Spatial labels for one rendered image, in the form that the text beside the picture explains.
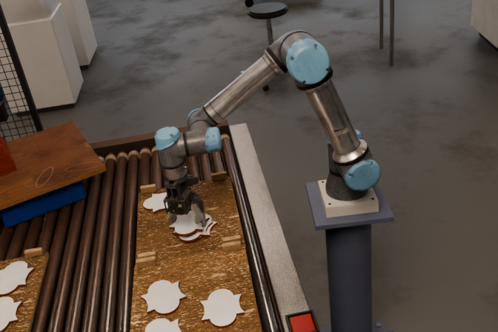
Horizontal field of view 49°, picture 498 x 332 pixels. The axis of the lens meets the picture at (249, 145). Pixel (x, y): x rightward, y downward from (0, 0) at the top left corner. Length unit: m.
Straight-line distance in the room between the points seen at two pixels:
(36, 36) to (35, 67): 0.28
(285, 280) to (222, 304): 0.21
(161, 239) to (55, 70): 3.59
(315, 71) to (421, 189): 2.16
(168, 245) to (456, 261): 1.75
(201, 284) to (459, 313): 1.53
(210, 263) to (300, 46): 0.70
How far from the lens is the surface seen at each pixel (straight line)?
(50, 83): 5.34
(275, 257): 1.74
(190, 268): 1.72
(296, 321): 1.53
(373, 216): 1.95
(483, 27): 5.79
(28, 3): 5.17
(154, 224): 1.93
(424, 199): 3.53
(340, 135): 1.69
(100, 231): 2.00
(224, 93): 1.72
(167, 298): 1.63
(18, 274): 1.91
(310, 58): 1.55
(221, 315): 1.55
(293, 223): 3.34
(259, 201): 1.97
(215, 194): 2.01
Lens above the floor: 2.06
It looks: 30 degrees down
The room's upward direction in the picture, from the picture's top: 8 degrees counter-clockwise
